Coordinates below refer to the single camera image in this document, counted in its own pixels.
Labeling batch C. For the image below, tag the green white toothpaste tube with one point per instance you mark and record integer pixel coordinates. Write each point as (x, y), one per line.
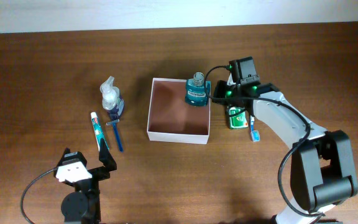
(98, 131)

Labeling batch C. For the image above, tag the foam pump bottle blue liquid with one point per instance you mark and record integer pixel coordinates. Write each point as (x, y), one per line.
(112, 100)

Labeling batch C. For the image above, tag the teal mouthwash bottle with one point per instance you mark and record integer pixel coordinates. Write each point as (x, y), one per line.
(196, 88)

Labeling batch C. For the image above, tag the green soap box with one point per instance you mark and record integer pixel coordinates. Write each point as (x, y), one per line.
(237, 118)

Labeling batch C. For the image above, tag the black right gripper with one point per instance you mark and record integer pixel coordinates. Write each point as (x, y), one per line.
(219, 94)

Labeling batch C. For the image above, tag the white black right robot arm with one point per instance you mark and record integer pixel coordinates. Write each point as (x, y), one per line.
(318, 171)

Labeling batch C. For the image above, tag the blue white toothbrush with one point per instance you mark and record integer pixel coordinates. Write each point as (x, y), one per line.
(255, 136)

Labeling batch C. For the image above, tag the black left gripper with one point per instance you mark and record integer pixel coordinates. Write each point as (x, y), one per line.
(103, 173)

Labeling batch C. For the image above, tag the blue disposable razor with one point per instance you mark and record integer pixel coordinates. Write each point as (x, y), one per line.
(114, 123)

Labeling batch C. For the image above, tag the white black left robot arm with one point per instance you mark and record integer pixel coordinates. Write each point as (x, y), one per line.
(83, 204)

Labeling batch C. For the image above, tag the pink white open box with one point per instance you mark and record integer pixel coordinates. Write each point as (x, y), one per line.
(171, 119)

